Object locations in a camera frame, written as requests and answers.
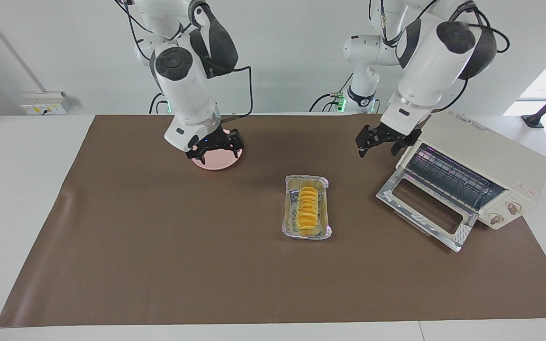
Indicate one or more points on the white toaster oven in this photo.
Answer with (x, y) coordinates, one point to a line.
(491, 151)

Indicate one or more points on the glass oven door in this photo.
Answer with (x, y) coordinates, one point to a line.
(396, 189)

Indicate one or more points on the aluminium foil tray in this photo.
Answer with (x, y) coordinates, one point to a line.
(326, 208)

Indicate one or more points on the pink round plate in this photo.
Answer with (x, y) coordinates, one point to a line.
(218, 162)

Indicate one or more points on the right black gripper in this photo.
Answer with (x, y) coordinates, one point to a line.
(221, 139)

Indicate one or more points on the brown table mat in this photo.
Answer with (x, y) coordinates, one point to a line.
(206, 274)

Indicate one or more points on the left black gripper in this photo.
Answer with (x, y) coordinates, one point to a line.
(391, 132)

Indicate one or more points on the large beige oven knob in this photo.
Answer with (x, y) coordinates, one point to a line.
(514, 209)

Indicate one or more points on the small beige oven knob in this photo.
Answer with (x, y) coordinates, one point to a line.
(495, 219)

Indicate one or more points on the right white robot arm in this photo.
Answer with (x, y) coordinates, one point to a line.
(185, 90)

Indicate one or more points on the white wall socket box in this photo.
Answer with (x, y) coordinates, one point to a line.
(45, 102)

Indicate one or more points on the golden twisted bread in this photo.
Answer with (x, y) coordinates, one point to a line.
(308, 208)

